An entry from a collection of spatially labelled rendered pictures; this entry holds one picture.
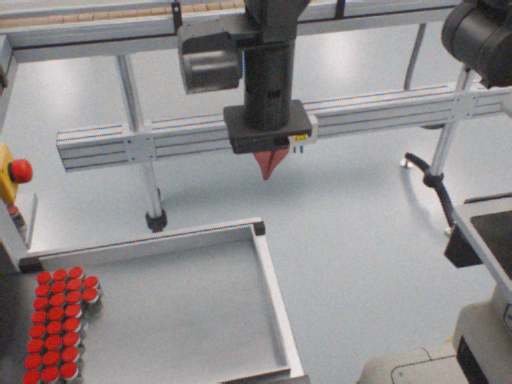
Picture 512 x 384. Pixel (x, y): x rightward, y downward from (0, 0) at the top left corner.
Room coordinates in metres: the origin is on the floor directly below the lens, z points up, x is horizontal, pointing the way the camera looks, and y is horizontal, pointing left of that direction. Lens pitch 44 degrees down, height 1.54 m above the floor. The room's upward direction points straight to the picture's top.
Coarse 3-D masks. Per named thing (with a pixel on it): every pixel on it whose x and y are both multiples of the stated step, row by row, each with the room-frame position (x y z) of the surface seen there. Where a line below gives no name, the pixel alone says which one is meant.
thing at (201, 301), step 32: (64, 256) 0.50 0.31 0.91; (96, 256) 0.51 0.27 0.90; (128, 256) 0.52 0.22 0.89; (160, 256) 0.53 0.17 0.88; (192, 256) 0.53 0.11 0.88; (224, 256) 0.53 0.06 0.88; (256, 256) 0.52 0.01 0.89; (128, 288) 0.46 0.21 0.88; (160, 288) 0.46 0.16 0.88; (192, 288) 0.46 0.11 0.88; (224, 288) 0.46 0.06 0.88; (256, 288) 0.46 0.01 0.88; (96, 320) 0.41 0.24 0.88; (128, 320) 0.41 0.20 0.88; (160, 320) 0.41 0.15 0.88; (192, 320) 0.41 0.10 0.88; (224, 320) 0.41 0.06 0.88; (256, 320) 0.41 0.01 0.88; (96, 352) 0.36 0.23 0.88; (128, 352) 0.35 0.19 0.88; (160, 352) 0.35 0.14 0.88; (192, 352) 0.35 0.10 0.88; (224, 352) 0.35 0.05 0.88; (256, 352) 0.35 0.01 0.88
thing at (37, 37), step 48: (48, 0) 1.32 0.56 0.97; (96, 0) 1.35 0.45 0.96; (192, 0) 1.34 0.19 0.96; (240, 0) 1.36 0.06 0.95; (336, 0) 1.41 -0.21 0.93; (384, 0) 1.42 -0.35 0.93; (432, 0) 1.46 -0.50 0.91; (48, 48) 1.23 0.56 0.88; (96, 48) 1.26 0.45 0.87; (144, 48) 1.28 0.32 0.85
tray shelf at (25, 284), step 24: (120, 240) 0.56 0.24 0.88; (264, 240) 0.56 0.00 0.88; (264, 264) 0.51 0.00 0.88; (0, 288) 0.47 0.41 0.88; (24, 288) 0.47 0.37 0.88; (0, 312) 0.42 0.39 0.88; (24, 312) 0.42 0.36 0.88; (0, 336) 0.38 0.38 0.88; (24, 336) 0.38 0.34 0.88; (288, 336) 0.38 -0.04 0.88; (0, 360) 0.35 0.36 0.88; (24, 360) 0.35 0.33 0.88
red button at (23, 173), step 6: (18, 162) 0.61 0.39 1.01; (24, 162) 0.61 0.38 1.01; (18, 168) 0.60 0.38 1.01; (24, 168) 0.60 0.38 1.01; (30, 168) 0.62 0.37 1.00; (18, 174) 0.59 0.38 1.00; (24, 174) 0.60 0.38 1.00; (30, 174) 0.61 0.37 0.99; (18, 180) 0.59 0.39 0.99; (24, 180) 0.59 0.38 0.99; (30, 180) 0.60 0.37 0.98
